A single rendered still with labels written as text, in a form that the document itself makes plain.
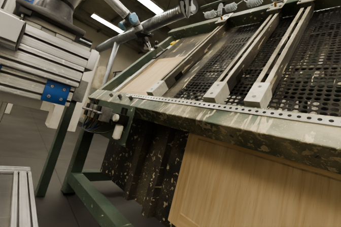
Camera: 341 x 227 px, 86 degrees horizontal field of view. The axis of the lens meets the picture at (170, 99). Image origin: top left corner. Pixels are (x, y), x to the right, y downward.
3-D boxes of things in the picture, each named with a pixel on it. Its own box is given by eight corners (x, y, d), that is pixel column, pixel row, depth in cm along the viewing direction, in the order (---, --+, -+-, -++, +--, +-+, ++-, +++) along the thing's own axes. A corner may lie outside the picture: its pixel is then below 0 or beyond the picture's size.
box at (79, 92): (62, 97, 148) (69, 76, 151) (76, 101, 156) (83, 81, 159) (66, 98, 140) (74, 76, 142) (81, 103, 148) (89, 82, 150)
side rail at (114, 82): (104, 98, 174) (98, 89, 168) (172, 44, 230) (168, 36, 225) (107, 99, 169) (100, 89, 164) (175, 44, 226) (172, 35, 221)
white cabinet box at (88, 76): (44, 123, 459) (71, 48, 487) (69, 127, 495) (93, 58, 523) (47, 127, 413) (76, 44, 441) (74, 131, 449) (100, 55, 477)
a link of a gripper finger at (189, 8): (198, 17, 93) (196, -2, 92) (190, 15, 90) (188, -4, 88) (194, 19, 96) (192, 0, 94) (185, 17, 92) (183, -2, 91)
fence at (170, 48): (113, 95, 153) (111, 91, 151) (178, 43, 202) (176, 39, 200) (116, 96, 150) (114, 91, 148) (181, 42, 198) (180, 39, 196)
